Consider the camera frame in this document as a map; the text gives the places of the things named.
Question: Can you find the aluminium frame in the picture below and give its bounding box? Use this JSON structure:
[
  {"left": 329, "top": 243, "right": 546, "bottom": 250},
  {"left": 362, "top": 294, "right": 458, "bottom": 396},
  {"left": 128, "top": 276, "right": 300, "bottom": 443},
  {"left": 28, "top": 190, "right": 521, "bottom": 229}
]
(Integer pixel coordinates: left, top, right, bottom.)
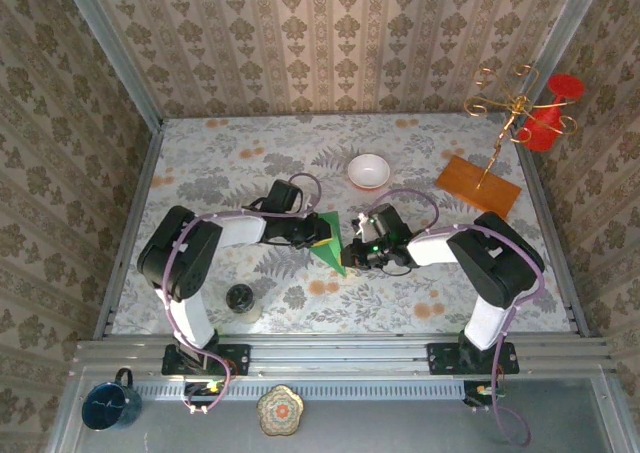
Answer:
[{"left": 44, "top": 0, "right": 631, "bottom": 453}]

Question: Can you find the dark blue mug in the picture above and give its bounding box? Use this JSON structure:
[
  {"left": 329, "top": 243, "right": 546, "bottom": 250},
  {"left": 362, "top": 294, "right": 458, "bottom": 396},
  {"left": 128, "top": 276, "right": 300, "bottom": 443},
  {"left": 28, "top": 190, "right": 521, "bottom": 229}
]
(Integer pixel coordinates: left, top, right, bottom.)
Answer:
[{"left": 81, "top": 367, "right": 144, "bottom": 432}]

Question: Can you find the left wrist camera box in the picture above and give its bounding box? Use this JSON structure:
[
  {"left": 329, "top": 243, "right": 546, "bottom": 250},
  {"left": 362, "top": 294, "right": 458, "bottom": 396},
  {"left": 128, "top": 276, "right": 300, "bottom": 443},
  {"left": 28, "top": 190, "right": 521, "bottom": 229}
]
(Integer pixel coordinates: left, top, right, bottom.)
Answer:
[{"left": 262, "top": 178, "right": 305, "bottom": 214}]

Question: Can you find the floral tablecloth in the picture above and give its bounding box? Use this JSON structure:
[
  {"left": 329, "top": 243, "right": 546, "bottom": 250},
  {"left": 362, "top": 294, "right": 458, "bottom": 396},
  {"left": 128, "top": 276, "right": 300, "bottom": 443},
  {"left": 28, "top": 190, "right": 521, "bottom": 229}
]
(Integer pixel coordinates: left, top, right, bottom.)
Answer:
[{"left": 110, "top": 114, "right": 574, "bottom": 335}]

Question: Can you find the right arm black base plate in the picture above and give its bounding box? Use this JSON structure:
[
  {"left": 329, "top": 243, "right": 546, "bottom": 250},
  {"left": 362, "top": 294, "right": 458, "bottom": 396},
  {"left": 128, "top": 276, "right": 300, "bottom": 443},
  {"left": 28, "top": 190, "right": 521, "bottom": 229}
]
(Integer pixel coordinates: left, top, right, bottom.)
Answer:
[{"left": 426, "top": 341, "right": 520, "bottom": 377}]

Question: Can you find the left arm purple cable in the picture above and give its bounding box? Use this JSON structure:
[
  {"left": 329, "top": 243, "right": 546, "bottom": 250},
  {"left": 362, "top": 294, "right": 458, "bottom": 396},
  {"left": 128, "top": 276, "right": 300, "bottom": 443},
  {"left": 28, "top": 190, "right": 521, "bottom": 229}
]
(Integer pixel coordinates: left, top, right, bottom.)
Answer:
[{"left": 162, "top": 172, "right": 324, "bottom": 417}]

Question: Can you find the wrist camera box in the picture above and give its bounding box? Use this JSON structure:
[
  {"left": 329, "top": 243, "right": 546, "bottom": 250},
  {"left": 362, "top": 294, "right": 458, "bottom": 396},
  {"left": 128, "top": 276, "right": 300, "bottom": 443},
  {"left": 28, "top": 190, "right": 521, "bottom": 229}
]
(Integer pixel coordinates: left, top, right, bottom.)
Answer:
[
  {"left": 368, "top": 203, "right": 415, "bottom": 247},
  {"left": 262, "top": 178, "right": 305, "bottom": 214}
]

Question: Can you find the grey slotted cable duct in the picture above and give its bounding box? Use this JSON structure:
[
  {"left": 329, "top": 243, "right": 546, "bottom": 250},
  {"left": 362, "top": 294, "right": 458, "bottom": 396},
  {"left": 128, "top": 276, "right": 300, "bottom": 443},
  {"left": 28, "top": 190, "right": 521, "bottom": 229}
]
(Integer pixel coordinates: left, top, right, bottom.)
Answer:
[{"left": 133, "top": 380, "right": 466, "bottom": 402}]

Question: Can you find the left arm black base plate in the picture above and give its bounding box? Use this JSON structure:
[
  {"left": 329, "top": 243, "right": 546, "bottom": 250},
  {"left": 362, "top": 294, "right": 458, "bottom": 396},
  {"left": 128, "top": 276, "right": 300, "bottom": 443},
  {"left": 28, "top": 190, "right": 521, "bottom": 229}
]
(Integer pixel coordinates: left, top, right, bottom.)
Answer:
[{"left": 160, "top": 343, "right": 251, "bottom": 377}]

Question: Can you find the green paper sheet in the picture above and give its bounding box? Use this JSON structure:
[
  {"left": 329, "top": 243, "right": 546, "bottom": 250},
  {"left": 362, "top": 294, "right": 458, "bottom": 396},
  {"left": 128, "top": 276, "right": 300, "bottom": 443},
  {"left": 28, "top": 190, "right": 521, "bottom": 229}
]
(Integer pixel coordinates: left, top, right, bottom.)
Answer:
[{"left": 309, "top": 211, "right": 350, "bottom": 278}]

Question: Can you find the gold wire stand wooden base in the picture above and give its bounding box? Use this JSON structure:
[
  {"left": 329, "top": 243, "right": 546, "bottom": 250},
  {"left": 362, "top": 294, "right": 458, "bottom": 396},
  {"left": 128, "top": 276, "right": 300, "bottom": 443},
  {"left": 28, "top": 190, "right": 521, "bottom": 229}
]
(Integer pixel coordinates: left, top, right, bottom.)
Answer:
[{"left": 434, "top": 64, "right": 579, "bottom": 223}]

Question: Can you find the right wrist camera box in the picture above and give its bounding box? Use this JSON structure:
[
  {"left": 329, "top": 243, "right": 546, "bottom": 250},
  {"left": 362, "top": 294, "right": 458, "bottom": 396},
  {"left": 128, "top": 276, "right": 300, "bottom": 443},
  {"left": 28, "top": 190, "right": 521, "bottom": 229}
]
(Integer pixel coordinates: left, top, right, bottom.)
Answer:
[{"left": 368, "top": 203, "right": 415, "bottom": 247}]

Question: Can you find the patterned flower-shaped plate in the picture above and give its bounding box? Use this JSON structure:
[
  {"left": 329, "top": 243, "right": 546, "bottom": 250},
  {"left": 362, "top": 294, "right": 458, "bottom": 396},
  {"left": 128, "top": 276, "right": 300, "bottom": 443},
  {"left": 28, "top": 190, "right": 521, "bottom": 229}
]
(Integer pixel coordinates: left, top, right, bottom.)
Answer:
[{"left": 256, "top": 384, "right": 305, "bottom": 437}]

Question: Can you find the grey metal shelf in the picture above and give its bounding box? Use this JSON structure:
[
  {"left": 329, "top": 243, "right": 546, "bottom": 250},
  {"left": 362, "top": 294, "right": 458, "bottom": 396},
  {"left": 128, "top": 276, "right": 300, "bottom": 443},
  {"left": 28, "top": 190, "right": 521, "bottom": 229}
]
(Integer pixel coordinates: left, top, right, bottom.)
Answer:
[{"left": 64, "top": 377, "right": 621, "bottom": 453}]

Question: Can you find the small circuit board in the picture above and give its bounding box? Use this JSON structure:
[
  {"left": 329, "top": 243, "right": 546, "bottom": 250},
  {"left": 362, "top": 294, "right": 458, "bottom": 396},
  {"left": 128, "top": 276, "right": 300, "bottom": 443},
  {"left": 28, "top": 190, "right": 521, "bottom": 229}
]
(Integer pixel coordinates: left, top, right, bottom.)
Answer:
[
  {"left": 462, "top": 379, "right": 509, "bottom": 408},
  {"left": 182, "top": 379, "right": 227, "bottom": 407}
]

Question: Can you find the orange bowl white inside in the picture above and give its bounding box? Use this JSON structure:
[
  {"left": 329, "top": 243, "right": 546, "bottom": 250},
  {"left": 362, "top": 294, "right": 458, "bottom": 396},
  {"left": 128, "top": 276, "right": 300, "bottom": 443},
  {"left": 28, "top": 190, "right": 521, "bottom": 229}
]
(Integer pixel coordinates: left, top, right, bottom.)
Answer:
[{"left": 347, "top": 153, "right": 392, "bottom": 192}]

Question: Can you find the red plastic goblet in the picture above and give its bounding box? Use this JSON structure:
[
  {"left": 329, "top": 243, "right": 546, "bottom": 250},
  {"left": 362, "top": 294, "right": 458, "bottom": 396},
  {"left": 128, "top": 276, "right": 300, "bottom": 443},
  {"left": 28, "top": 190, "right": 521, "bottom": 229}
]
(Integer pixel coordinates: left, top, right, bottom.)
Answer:
[{"left": 517, "top": 72, "right": 586, "bottom": 153}]

